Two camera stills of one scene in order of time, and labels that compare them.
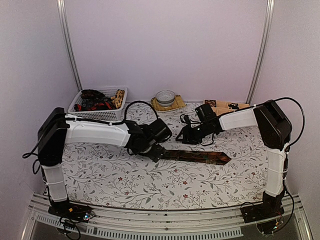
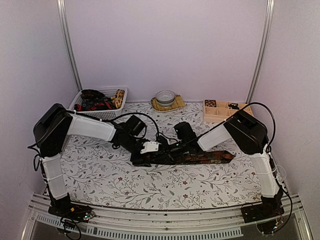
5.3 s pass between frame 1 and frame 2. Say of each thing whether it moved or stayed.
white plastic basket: stayed
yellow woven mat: stayed
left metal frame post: stayed
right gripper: moved
